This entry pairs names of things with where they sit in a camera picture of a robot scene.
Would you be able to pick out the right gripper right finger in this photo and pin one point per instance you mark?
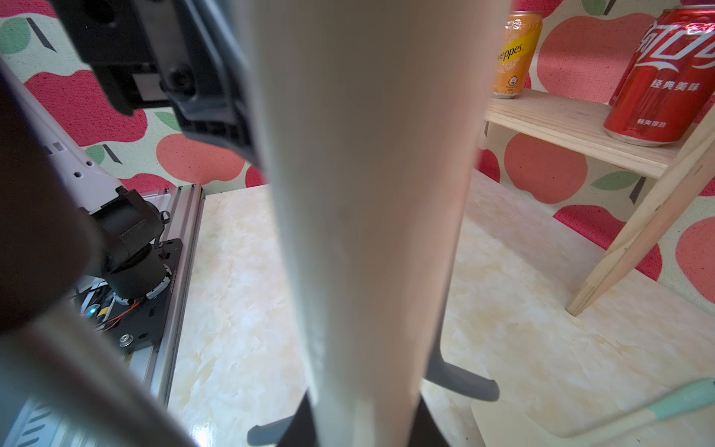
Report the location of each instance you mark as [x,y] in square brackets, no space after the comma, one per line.
[426,432]

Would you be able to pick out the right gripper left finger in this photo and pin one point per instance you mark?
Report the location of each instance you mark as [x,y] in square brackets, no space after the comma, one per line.
[301,431]

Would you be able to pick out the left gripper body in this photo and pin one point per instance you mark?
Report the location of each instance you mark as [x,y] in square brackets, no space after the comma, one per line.
[183,55]

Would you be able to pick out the white utensil rack stand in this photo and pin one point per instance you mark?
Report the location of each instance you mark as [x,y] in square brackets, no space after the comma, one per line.
[367,115]

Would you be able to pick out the white spatula mint handle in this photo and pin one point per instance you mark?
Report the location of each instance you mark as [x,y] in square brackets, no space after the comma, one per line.
[501,424]

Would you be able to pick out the grey slotted utensil on rack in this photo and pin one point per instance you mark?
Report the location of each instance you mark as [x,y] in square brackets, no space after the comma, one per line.
[439,372]

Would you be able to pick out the left circuit board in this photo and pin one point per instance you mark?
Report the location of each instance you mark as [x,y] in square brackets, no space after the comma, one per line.
[100,305]

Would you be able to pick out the wooden two-tier shelf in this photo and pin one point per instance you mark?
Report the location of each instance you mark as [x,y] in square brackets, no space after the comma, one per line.
[650,209]

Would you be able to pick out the red cola can front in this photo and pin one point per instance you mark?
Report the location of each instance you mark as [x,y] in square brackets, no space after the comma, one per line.
[669,80]

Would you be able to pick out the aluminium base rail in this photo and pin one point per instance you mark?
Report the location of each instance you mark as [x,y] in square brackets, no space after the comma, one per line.
[139,335]

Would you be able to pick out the grey spoon dark handle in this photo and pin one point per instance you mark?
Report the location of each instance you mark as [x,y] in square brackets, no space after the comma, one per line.
[46,348]

